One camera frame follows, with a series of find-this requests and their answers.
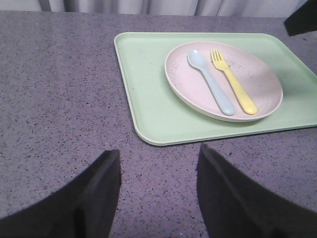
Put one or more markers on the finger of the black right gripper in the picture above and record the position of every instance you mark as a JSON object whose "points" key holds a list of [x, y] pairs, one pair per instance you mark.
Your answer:
{"points": [[303, 20]]}

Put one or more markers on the yellow plastic fork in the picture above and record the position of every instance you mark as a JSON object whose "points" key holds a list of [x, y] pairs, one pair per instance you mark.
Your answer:
{"points": [[241, 95]]}

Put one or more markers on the pale pink round plate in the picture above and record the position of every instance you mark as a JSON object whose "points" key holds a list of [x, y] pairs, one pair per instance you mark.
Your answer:
{"points": [[259, 81]]}

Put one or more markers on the light blue plastic spoon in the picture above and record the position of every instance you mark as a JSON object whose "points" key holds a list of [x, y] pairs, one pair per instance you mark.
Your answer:
{"points": [[198, 61]]}

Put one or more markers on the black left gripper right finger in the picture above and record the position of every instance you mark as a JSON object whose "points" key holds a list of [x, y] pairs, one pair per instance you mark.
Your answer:
{"points": [[235, 206]]}

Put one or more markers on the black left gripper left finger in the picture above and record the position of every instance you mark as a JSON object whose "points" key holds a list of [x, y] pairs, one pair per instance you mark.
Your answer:
{"points": [[84, 208]]}

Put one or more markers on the grey pleated curtain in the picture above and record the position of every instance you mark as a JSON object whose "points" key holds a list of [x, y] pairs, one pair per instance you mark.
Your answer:
{"points": [[247, 8]]}

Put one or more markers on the light green plastic tray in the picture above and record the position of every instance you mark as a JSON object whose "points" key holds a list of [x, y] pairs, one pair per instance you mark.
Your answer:
{"points": [[161, 118]]}

